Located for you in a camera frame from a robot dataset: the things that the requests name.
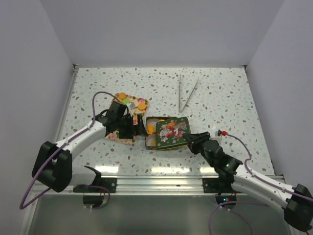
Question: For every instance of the square cookie tin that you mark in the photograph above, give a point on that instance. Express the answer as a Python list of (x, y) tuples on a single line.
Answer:
[(161, 119)]

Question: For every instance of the white paper cup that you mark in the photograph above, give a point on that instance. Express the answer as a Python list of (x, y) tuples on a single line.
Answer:
[(152, 121), (149, 139)]

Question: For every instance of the green round cookie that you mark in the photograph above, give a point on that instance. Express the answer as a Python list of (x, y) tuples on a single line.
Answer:
[(126, 101)]

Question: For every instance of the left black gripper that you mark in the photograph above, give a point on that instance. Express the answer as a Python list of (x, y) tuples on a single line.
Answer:
[(138, 129)]

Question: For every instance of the right round circuit board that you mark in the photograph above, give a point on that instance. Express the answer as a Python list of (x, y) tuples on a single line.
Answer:
[(227, 201)]

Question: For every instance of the aluminium frame rail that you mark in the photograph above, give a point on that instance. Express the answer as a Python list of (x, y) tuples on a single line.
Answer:
[(159, 185)]

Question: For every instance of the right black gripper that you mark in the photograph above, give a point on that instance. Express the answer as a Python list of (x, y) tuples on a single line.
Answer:
[(194, 140)]

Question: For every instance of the gold tin lid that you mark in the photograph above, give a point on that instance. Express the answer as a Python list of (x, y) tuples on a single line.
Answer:
[(169, 133)]

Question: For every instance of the metal tongs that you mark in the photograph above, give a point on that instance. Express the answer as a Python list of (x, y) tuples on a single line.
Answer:
[(187, 84)]

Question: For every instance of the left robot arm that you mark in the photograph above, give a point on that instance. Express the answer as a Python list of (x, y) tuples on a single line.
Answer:
[(53, 166)]

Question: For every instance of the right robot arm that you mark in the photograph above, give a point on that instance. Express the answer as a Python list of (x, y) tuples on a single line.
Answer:
[(296, 202)]

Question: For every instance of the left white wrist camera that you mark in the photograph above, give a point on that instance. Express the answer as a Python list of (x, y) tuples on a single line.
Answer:
[(130, 107)]

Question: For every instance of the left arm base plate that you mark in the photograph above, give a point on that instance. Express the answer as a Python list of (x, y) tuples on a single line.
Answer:
[(109, 183)]

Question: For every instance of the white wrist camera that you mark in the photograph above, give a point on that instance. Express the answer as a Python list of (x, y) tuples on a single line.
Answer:
[(217, 137), (130, 107)]

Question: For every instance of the floral rectangular tray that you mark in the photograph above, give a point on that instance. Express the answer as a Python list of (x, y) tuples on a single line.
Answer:
[(136, 100)]

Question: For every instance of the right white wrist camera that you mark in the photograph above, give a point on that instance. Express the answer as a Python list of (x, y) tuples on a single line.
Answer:
[(217, 137)]

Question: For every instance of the left round circuit board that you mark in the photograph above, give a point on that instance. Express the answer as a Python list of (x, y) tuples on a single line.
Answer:
[(94, 202)]

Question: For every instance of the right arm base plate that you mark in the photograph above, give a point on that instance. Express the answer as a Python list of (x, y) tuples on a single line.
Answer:
[(215, 185)]

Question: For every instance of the orange fish cookie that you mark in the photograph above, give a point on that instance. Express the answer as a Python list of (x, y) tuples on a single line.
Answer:
[(150, 129)]

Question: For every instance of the round circuit board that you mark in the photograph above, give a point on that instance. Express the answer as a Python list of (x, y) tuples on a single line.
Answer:
[(227, 201), (94, 202)]

